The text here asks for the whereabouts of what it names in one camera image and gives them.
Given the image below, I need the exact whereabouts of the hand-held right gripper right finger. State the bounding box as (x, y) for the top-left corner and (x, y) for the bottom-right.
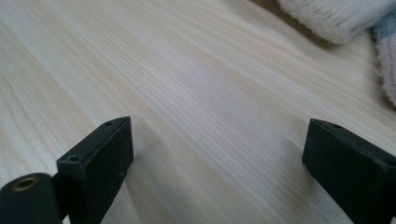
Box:
(302, 118), (396, 224)

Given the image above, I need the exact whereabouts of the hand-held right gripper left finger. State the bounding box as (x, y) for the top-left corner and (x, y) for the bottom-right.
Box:
(56, 116), (134, 224)

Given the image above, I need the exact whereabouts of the white orange plush animal sock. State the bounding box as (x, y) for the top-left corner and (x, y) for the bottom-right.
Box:
(276, 0), (396, 45)

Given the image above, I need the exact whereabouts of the grey pink fuzzy sock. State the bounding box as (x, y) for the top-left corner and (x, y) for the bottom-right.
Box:
(369, 8), (396, 107)

